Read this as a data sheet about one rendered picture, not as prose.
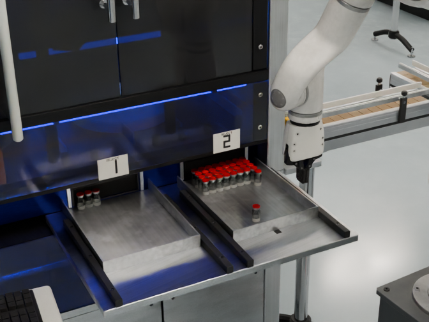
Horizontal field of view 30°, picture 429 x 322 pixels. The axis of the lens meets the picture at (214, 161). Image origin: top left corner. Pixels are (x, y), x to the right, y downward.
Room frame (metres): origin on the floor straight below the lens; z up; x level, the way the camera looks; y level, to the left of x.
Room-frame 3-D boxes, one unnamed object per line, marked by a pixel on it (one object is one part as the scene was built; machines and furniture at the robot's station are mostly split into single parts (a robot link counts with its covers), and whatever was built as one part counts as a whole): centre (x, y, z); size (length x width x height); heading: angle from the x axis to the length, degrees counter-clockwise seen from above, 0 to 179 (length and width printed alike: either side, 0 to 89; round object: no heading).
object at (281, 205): (1.94, -0.08, 0.90); 0.34 x 0.26 x 0.04; 27
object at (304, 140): (1.81, -0.23, 1.14); 0.10 x 0.08 x 0.11; 116
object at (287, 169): (2.22, -0.24, 0.87); 0.14 x 0.13 x 0.02; 26
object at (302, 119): (1.81, -0.23, 1.20); 0.09 x 0.08 x 0.03; 116
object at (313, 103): (1.81, -0.22, 1.29); 0.09 x 0.08 x 0.13; 138
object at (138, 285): (1.83, 0.05, 0.87); 0.70 x 0.48 x 0.02; 116
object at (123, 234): (1.81, 0.23, 0.90); 0.34 x 0.26 x 0.04; 26
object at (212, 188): (2.02, -0.04, 0.90); 0.18 x 0.02 x 0.05; 117
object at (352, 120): (2.43, -0.44, 0.92); 0.69 x 0.16 x 0.16; 116
